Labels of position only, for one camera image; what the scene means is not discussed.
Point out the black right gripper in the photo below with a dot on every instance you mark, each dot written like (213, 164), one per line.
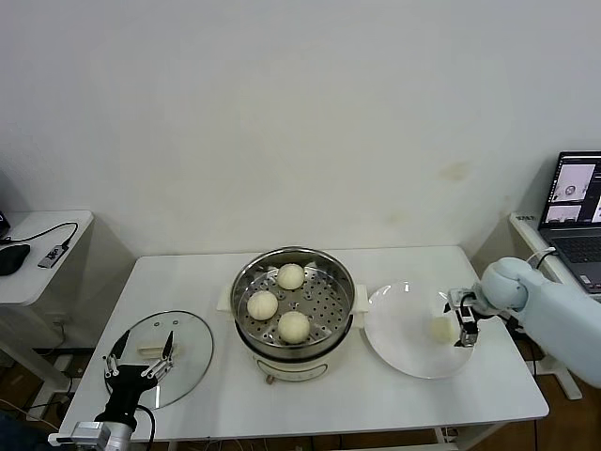
(475, 303)

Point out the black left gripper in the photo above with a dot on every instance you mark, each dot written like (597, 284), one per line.
(131, 378)

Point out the white steamed baozi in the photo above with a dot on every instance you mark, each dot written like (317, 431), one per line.
(262, 305)
(293, 327)
(290, 276)
(442, 330)

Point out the glass pot lid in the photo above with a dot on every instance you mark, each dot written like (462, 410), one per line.
(188, 338)

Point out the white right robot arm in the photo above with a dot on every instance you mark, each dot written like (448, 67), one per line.
(540, 305)

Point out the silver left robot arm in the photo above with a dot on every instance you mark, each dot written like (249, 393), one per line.
(123, 437)

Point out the steel perforated steamer basket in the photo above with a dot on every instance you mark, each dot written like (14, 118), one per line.
(324, 300)

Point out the white round plate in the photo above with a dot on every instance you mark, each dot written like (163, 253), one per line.
(399, 329)

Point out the white floor power strip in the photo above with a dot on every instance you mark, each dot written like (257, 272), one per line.
(38, 411)

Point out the grey usb hub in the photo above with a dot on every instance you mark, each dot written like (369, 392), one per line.
(51, 256)

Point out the grey open laptop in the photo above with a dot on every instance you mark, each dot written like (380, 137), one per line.
(577, 244)

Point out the cream electric cooker base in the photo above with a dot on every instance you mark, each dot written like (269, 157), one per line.
(291, 367)

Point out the black computer mouse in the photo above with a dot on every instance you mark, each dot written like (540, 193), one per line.
(11, 259)

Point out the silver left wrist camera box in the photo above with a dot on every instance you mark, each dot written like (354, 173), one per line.
(89, 434)

